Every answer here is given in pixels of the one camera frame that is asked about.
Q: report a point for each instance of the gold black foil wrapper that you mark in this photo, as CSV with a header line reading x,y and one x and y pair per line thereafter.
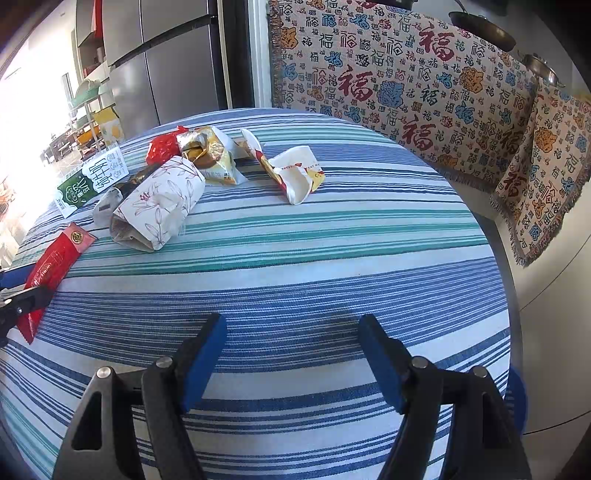
x,y
105,207

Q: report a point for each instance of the floral white paper bag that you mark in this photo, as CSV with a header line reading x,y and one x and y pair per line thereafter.
x,y
156,209

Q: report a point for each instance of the cluttered storage shelf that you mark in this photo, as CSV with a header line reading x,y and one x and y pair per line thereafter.
x,y
91,125

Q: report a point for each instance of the patterned fu character blanket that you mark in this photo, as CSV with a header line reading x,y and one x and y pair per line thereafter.
x,y
450,97

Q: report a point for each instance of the white red paper wrapper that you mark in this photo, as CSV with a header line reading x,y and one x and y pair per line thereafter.
x,y
296,171

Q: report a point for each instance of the blue green striped tablecloth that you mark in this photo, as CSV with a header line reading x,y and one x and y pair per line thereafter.
x,y
292,395

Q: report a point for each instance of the green white milk carton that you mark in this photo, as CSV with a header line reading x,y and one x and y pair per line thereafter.
x,y
92,178

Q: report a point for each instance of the yellow white snack wrapper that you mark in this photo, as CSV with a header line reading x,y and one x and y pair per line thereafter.
x,y
213,153

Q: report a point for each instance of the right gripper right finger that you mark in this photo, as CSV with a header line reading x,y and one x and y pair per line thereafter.
x,y
414,388

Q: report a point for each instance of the stainless steel refrigerator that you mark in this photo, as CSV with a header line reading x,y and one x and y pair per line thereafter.
x,y
165,61

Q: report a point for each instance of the dark frying pan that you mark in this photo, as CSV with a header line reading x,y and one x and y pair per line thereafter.
x,y
482,28

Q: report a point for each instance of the red snack packet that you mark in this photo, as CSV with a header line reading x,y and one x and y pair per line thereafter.
x,y
48,272

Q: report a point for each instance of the blue bin rim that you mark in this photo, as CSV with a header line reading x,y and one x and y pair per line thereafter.
x,y
516,400

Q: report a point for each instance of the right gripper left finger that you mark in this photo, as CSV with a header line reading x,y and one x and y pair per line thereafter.
x,y
171,387

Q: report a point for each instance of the red plastic bag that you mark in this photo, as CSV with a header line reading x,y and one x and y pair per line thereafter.
x,y
163,147

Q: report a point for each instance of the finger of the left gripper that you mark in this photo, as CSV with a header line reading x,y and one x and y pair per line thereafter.
x,y
24,310
10,278

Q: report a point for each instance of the steel pot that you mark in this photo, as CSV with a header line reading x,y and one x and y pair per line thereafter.
x,y
539,67

